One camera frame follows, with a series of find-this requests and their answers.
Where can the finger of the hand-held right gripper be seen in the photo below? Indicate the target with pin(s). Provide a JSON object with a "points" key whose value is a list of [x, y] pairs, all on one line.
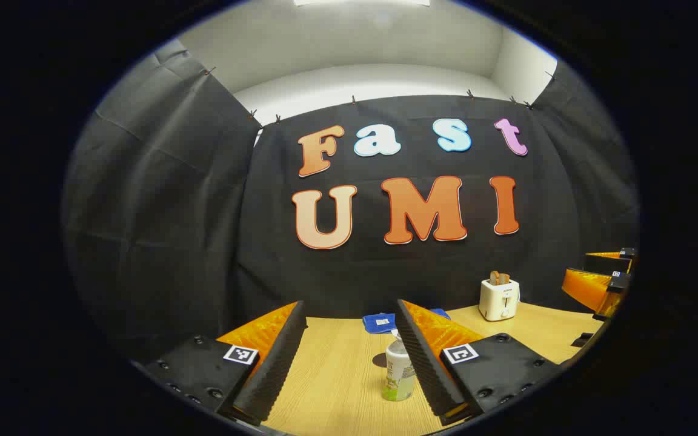
{"points": [[606, 263], [588, 287]]}

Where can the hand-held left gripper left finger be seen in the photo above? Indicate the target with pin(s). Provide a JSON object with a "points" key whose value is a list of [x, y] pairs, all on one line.
{"points": [[276, 363]]}

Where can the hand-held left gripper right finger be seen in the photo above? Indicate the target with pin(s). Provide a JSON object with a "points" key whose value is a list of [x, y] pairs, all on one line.
{"points": [[425, 363]]}

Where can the clear plastic water bottle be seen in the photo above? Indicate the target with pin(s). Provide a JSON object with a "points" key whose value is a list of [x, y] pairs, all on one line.
{"points": [[398, 372]]}

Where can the dark round coaster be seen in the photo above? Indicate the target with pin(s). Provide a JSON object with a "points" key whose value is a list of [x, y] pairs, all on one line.
{"points": [[379, 360]]}

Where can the blue folded towel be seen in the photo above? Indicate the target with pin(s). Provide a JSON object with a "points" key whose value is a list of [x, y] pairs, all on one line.
{"points": [[379, 323]]}

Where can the white toaster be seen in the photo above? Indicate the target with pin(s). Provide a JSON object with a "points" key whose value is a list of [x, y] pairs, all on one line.
{"points": [[498, 301]]}

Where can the black backdrop cloth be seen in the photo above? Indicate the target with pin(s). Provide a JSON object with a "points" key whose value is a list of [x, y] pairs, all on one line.
{"points": [[161, 230]]}

